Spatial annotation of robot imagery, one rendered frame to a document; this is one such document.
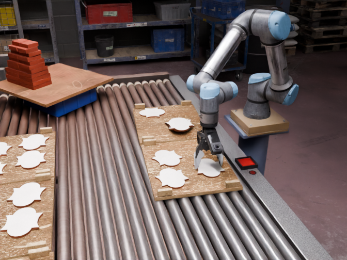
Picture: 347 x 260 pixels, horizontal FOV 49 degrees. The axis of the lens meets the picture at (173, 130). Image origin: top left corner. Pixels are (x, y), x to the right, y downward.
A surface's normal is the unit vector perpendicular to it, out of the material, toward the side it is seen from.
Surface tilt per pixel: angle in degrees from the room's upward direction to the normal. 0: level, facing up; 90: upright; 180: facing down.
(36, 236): 0
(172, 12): 96
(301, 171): 0
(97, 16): 90
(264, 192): 0
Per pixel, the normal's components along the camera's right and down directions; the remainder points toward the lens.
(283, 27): 0.69, 0.22
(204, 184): 0.00, -0.89
